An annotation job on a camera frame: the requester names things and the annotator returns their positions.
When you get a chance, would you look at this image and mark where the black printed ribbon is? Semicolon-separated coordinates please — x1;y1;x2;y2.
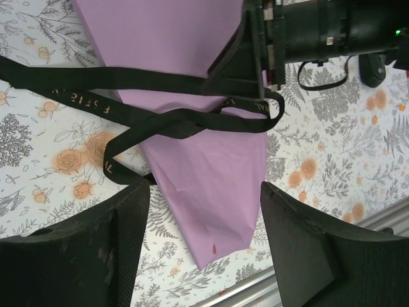
0;54;286;185

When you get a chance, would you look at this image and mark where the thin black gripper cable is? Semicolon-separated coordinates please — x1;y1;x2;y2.
296;59;350;91

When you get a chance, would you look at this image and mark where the pink and purple wrapping paper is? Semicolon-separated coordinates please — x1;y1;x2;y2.
68;0;269;271

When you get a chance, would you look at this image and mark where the black computer mouse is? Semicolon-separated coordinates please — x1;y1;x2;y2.
358;53;389;89

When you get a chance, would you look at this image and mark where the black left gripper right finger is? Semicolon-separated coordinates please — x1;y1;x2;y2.
260;180;409;307

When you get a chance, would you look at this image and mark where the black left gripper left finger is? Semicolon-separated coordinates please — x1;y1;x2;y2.
0;178;151;307

